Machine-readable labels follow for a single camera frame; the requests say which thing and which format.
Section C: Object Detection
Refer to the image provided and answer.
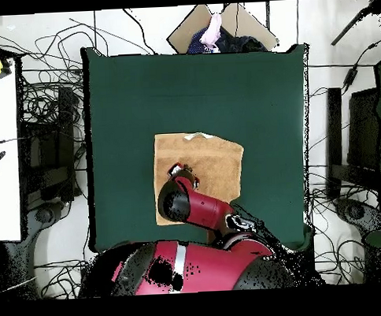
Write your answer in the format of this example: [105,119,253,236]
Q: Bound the black loose floor cables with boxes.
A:
[33,256,94,299]
[13,17,87,125]

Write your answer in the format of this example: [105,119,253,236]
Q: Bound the black tangled cable bundle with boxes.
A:
[307,172,373,286]

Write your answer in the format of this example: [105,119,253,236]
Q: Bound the dark blue laundry pile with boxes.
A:
[186,24,268,56]

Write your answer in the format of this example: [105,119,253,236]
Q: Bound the black thin rod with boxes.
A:
[327,0,381,47]

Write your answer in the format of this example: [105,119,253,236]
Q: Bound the orange terry towel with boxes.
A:
[151,129,248,228]

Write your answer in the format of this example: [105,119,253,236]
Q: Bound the grey round pedestal foot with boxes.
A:
[333,196,381,236]
[24,200,68,229]

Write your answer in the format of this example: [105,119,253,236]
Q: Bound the white side table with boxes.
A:
[0,58,24,243]

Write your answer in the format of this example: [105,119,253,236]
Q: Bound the dark green table cloth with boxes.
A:
[80,37,318,259]

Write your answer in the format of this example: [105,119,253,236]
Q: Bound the black equipment box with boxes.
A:
[20,85,80,204]

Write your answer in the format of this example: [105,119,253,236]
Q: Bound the black flat panel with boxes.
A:
[344,87,381,171]

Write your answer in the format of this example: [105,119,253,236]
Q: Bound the brown cardboard box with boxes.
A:
[165,1,279,57]

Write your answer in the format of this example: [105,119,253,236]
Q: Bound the black upright bar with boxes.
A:
[323,87,346,201]

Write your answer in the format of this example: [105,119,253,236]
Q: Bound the black power adapter cable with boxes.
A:
[339,39,381,94]

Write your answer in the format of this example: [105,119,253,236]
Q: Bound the pink cloth item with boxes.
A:
[198,13,224,52]

